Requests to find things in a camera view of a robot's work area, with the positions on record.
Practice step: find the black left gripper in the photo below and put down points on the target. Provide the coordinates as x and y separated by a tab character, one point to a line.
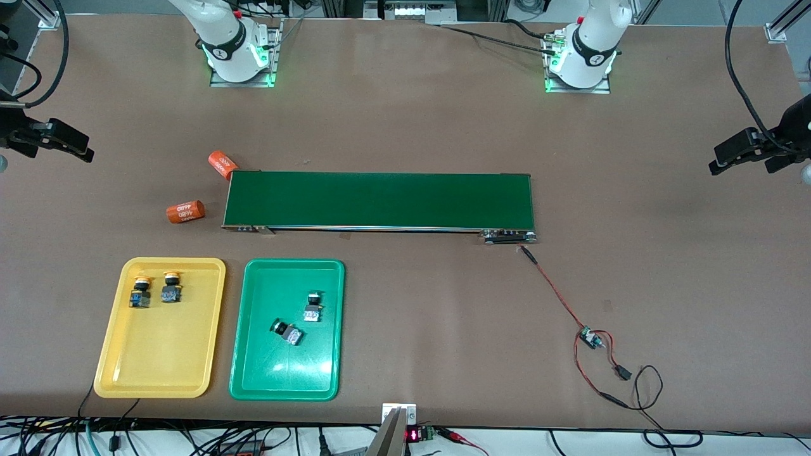
794	125

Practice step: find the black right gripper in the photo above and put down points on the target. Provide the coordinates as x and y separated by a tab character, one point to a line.
11	127

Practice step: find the orange cylinder with 4680 print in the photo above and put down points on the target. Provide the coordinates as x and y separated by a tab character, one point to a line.
222	163
185	212

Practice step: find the yellow push button switch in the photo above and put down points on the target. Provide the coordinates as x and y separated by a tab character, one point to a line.
139	297
170	294

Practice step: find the green push button switch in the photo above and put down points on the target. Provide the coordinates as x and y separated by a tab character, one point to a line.
310	311
290	334

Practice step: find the aluminium corner profile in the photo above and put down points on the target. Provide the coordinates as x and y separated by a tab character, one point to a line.
51	21
776	31

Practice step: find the yellow plastic tray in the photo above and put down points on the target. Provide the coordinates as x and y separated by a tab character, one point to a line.
158	342

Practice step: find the small circuit board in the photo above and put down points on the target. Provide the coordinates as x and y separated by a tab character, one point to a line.
592	339

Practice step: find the green conveyor belt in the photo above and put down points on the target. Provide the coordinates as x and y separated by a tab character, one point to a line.
380	199

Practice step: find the green plastic tray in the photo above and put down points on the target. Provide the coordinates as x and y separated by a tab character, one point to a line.
304	373

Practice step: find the red clip lead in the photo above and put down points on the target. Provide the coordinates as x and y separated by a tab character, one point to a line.
451	434

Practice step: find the small red LED display module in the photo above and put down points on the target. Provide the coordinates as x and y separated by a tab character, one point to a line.
413	435

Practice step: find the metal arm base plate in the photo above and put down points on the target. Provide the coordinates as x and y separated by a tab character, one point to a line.
580	90
244	83

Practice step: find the dark frame with white light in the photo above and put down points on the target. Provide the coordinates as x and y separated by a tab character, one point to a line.
412	11

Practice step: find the grey metal camera mount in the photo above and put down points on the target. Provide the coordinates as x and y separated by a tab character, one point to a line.
388	437

